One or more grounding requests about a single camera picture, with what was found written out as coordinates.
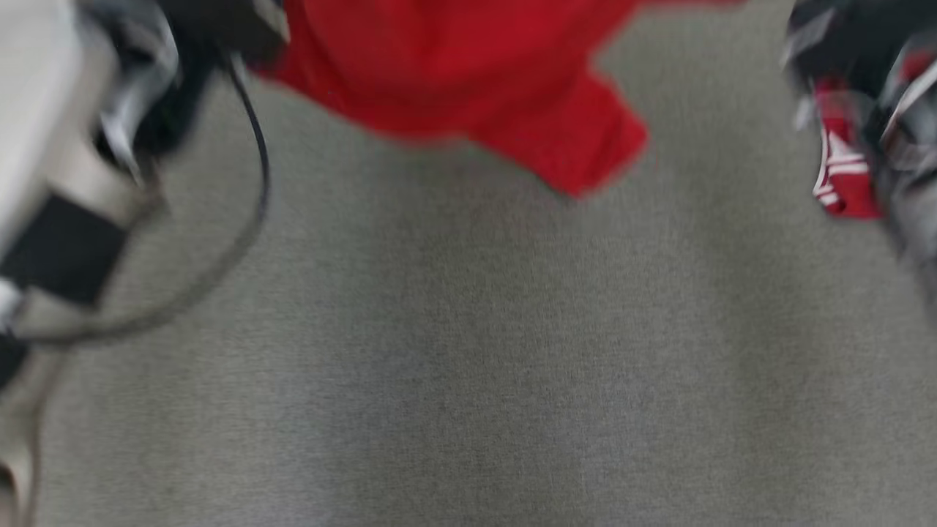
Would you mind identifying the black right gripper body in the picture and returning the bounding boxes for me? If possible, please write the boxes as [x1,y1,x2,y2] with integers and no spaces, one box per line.
[783,0,937,102]

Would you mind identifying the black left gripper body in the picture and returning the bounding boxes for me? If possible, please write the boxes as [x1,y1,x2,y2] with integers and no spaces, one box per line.
[95,0,291,169]

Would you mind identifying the red shorts with white stripes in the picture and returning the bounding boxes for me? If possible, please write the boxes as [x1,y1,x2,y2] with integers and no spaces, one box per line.
[253,0,884,220]

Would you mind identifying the grey fabric sofa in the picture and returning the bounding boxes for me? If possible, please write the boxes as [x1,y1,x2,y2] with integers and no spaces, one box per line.
[29,0,937,527]

